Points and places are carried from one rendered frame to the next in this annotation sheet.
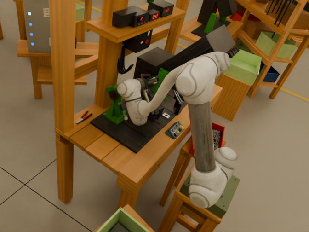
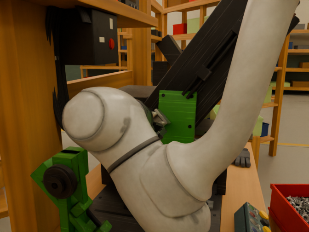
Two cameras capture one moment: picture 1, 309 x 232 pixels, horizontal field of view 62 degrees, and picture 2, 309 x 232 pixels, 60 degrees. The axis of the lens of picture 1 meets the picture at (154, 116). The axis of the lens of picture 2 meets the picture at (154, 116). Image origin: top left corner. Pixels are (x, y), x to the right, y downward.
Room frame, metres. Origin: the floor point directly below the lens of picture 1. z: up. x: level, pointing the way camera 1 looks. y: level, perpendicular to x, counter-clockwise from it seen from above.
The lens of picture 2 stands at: (0.87, 0.18, 1.39)
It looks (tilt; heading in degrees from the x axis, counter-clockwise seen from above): 14 degrees down; 352
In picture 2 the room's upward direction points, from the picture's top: straight up
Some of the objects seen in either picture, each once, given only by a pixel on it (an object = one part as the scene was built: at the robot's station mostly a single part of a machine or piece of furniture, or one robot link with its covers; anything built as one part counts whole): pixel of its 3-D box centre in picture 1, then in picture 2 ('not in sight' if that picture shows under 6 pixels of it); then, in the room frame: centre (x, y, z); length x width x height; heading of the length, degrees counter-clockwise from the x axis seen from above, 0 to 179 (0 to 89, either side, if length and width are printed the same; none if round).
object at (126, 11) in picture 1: (124, 17); not in sight; (1.58, 0.34, 1.59); 0.15 x 0.07 x 0.07; 157
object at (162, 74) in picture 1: (164, 82); (177, 122); (1.66, 0.00, 1.17); 0.13 x 0.12 x 0.20; 157
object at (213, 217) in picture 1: (206, 189); not in sight; (1.08, -0.45, 0.83); 0.32 x 0.32 x 0.04; 68
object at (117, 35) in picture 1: (143, 18); (89, 11); (1.86, 0.26, 1.52); 0.90 x 0.25 x 0.04; 157
